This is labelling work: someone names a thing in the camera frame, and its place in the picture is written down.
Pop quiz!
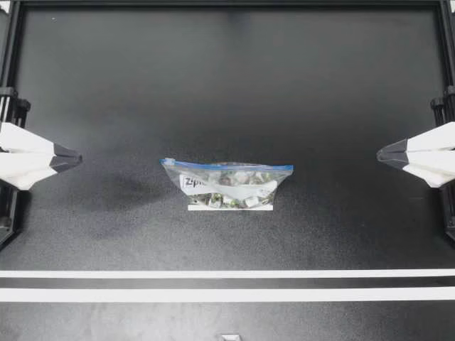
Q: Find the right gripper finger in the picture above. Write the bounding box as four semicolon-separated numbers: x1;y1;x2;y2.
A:
375;121;455;156
376;148;455;188

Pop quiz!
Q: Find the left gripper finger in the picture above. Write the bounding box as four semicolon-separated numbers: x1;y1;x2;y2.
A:
0;152;83;190
0;121;84;160

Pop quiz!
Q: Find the clear zip bag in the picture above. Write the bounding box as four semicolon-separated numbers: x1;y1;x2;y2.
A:
159;157;294;210

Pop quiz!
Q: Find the black frame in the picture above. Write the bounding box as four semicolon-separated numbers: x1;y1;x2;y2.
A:
0;0;455;249

